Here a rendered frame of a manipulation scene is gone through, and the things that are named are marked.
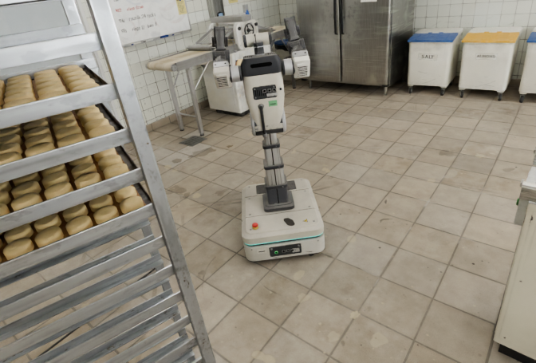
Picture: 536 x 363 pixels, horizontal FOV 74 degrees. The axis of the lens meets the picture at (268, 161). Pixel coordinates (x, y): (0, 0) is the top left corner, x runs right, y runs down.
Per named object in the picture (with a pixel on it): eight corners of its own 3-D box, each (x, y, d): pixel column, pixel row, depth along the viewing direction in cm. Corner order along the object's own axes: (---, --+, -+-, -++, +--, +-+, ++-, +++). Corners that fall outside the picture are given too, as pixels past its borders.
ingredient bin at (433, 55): (403, 94, 493) (407, 37, 458) (417, 81, 537) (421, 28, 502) (446, 97, 463) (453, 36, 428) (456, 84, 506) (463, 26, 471)
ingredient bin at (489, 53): (454, 98, 456) (462, 36, 421) (465, 84, 498) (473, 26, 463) (503, 103, 424) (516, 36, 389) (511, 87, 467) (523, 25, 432)
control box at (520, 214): (534, 196, 151) (541, 167, 145) (523, 226, 136) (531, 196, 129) (523, 194, 153) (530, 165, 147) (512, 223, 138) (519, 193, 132)
